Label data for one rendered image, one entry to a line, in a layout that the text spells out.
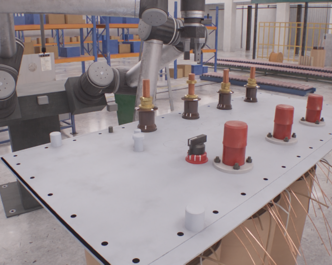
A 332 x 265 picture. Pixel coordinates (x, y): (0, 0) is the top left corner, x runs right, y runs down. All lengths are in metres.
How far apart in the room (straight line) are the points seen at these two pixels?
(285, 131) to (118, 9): 0.79
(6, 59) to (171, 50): 1.08
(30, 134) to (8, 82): 1.18
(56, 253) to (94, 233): 2.16
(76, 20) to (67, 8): 8.41
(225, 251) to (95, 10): 1.09
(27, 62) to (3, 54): 3.86
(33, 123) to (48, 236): 1.09
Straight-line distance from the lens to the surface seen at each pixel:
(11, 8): 1.36
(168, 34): 1.59
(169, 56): 1.83
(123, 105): 5.78
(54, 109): 2.66
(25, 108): 2.60
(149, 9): 1.23
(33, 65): 6.01
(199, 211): 0.62
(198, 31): 1.32
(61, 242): 2.91
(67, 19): 9.58
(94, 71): 2.22
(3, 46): 2.05
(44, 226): 3.16
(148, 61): 1.57
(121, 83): 2.30
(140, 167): 0.91
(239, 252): 1.30
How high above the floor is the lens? 1.74
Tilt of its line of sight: 18 degrees down
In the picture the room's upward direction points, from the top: straight up
